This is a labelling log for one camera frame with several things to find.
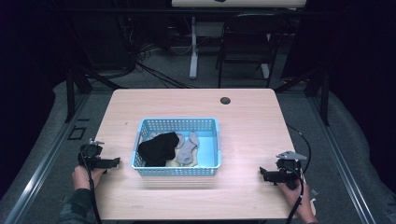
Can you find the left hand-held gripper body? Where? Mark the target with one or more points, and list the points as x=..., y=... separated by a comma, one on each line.
x=91, y=152

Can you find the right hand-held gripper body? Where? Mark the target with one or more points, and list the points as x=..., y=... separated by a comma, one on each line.
x=288, y=169

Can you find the person's left hand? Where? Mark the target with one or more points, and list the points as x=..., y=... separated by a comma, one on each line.
x=81, y=178

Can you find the person's right hand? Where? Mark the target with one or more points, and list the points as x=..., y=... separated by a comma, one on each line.
x=297, y=197

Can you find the black sock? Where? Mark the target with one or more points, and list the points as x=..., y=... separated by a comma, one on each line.
x=158, y=149

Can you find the beige sock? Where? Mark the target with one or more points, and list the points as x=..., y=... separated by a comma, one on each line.
x=172, y=163

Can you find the blue plastic basket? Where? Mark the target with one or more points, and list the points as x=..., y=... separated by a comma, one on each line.
x=210, y=149

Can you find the black metal stand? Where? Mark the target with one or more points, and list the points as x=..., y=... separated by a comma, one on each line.
x=323, y=93
x=71, y=93

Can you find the black table grommet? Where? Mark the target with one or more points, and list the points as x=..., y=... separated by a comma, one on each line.
x=225, y=100

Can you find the black folding chair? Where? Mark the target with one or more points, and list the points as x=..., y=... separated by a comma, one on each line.
x=249, y=46

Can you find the white desk with legs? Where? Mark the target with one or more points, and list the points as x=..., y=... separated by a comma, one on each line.
x=194, y=56

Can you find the black floor socket frame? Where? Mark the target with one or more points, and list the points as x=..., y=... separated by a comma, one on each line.
x=76, y=133

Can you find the aluminium floor rail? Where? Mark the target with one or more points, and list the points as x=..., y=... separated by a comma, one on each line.
x=40, y=168
x=342, y=161

